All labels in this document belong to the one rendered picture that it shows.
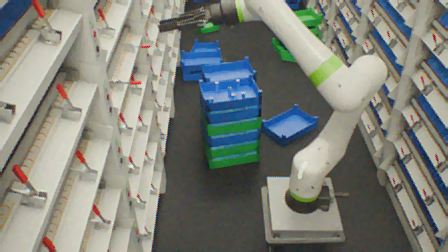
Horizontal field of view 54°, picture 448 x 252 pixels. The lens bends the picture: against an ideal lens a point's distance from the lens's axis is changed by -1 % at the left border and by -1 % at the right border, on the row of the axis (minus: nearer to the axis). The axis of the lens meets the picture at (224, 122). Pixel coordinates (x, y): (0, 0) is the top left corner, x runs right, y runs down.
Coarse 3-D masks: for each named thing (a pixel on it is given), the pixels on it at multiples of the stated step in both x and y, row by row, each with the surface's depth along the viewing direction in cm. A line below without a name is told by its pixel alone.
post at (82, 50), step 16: (80, 32) 106; (96, 32) 115; (80, 48) 108; (96, 64) 113; (96, 96) 117; (96, 112) 120; (112, 144) 128; (112, 160) 130; (128, 208) 146; (128, 240) 152
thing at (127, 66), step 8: (128, 24) 179; (136, 24) 179; (128, 32) 179; (136, 32) 181; (128, 40) 175; (136, 40) 177; (136, 48) 172; (128, 56) 165; (128, 64) 161; (120, 72) 155; (128, 72) 157; (128, 80) 153; (112, 96) 143; (120, 96) 144; (120, 104) 141
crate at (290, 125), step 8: (296, 104) 289; (288, 112) 289; (296, 112) 292; (304, 112) 286; (264, 120) 276; (272, 120) 282; (280, 120) 287; (288, 120) 288; (296, 120) 288; (304, 120) 287; (312, 120) 282; (264, 128) 277; (272, 128) 281; (280, 128) 281; (288, 128) 281; (296, 128) 281; (304, 128) 273; (312, 128) 279; (272, 136) 273; (280, 136) 266; (288, 136) 266; (296, 136) 272; (280, 144) 269
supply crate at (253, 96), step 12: (204, 84) 241; (228, 84) 245; (240, 84) 246; (252, 84) 245; (204, 96) 240; (216, 96) 240; (240, 96) 239; (252, 96) 229; (216, 108) 228; (228, 108) 230
